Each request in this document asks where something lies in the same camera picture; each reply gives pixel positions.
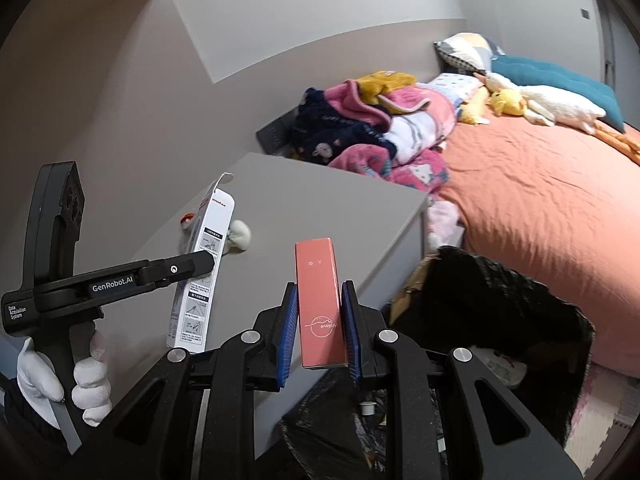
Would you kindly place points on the white goose plush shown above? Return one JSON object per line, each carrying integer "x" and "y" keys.
{"x": 560, "y": 102}

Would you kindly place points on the bright pink fleece garment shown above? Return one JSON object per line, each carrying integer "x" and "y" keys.
{"x": 350, "y": 97}

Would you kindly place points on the pink cartoon printed blanket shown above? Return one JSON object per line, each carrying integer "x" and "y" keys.
{"x": 415, "y": 172}

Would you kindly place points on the yellow duck plush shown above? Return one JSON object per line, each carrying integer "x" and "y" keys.
{"x": 507, "y": 102}

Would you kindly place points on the person's left hand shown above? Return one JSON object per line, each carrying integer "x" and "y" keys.
{"x": 92, "y": 385}

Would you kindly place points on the yellow garment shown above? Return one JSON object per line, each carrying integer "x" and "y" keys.
{"x": 387, "y": 82}

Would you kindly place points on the white printed cardboard box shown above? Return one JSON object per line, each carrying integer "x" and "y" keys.
{"x": 192, "y": 320}

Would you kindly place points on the pale pink cloth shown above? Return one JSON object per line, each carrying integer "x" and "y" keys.
{"x": 442, "y": 225}

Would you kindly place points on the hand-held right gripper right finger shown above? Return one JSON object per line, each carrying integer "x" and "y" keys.
{"x": 350, "y": 340}

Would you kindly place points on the white crumpled tissue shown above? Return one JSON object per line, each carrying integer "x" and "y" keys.
{"x": 240, "y": 235}

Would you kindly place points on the pink white striped blanket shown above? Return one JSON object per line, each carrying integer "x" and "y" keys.
{"x": 420, "y": 127}

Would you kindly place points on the white dotted pillow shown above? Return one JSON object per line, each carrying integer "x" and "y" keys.
{"x": 457, "y": 85}

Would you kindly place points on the person's left forearm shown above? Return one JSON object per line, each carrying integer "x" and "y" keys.
{"x": 30, "y": 420}

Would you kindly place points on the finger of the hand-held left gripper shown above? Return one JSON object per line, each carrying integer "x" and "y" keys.
{"x": 175, "y": 268}

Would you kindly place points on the navy printed fleece garment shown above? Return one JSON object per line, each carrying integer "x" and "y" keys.
{"x": 340, "y": 135}

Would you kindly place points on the pink cardboard box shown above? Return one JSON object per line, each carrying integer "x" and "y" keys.
{"x": 320, "y": 300}

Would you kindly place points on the pale yellow plush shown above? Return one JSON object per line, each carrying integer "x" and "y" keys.
{"x": 472, "y": 107}

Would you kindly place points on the orange bedsheet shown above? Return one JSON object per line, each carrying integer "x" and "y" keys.
{"x": 525, "y": 200}

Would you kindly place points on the orange bottle cap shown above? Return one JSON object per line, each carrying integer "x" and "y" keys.
{"x": 186, "y": 220}

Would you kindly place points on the black trash bag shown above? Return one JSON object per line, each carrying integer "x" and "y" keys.
{"x": 500, "y": 300}

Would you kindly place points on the teal cushion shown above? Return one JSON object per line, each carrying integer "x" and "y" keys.
{"x": 560, "y": 77}

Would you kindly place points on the pink white foam mat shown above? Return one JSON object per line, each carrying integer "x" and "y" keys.
{"x": 605, "y": 410}

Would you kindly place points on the black wall socket panel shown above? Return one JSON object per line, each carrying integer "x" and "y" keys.
{"x": 272, "y": 135}

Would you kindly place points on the checked patchwork pillow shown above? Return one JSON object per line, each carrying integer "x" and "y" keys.
{"x": 470, "y": 47}

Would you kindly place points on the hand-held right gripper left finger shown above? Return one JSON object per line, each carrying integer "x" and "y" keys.
{"x": 286, "y": 340}

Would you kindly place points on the brown cardboard box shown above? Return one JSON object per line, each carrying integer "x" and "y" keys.
{"x": 410, "y": 290}

